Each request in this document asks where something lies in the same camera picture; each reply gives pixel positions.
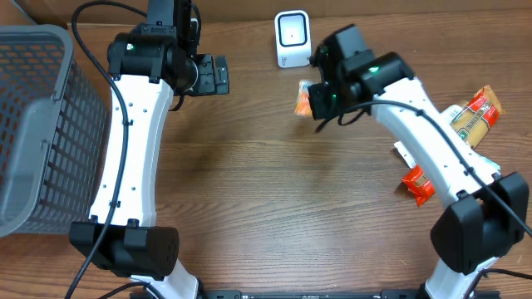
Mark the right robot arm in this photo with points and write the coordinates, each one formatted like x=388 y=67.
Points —
x=484 y=212

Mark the grey plastic mesh basket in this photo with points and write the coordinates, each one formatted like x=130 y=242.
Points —
x=53 y=127

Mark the orange spaghetti pack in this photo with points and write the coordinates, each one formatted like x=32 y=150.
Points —
x=471 y=125

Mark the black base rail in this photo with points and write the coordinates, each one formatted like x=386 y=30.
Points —
x=384 y=294

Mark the orange small snack box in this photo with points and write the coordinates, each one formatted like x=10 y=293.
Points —
x=302 y=105

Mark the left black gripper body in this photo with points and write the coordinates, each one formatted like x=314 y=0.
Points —
x=203 y=85

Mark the white barcode scanner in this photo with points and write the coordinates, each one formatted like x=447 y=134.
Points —
x=293 y=38

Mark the teal snack packet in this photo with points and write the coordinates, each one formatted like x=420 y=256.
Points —
x=491 y=163

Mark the white cosmetic tube gold cap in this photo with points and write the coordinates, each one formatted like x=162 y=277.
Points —
x=449 y=114

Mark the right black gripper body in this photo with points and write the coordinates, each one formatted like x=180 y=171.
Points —
x=317 y=104

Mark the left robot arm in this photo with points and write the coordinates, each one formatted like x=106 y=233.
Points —
x=150 y=70

